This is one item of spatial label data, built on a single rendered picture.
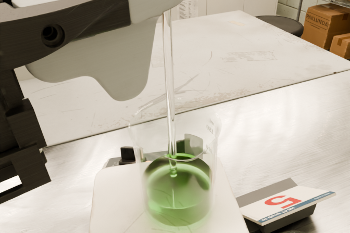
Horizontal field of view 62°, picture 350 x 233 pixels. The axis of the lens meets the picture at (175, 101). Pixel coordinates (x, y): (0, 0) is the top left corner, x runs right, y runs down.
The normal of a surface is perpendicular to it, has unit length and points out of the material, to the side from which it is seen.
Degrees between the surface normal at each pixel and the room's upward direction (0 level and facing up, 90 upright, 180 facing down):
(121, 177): 0
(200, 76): 0
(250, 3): 90
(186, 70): 0
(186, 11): 90
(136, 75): 90
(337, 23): 91
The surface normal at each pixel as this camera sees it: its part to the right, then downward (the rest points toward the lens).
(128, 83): 0.59, 0.43
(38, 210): -0.04, -0.84
